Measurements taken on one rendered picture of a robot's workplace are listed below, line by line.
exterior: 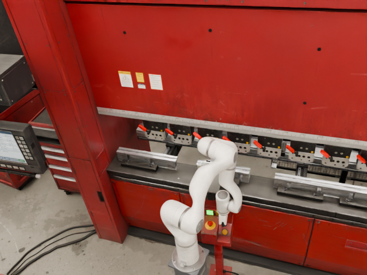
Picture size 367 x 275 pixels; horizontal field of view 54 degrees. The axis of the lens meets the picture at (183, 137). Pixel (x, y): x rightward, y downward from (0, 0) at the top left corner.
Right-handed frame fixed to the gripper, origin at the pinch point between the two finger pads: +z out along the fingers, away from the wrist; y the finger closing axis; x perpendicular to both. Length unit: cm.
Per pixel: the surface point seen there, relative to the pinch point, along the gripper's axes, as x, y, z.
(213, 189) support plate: -8.7, -16.6, -14.1
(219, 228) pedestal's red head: -4.2, -3.0, 12.1
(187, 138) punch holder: -30, -42, -35
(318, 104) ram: 50, -37, -74
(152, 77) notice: -49, -48, -81
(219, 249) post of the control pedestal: -3.8, 2.5, 30.9
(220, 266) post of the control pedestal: -4, 5, 54
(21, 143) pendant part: -120, 2, -66
